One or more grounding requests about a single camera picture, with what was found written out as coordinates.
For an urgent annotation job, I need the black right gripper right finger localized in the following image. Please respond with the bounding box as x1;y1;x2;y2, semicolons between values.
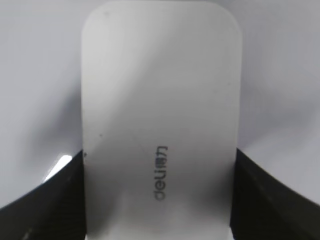
230;150;320;240

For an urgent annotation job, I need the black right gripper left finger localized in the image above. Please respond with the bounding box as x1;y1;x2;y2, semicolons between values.
0;151;87;240

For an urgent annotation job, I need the white board eraser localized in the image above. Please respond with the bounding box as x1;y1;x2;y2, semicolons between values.
81;0;243;240

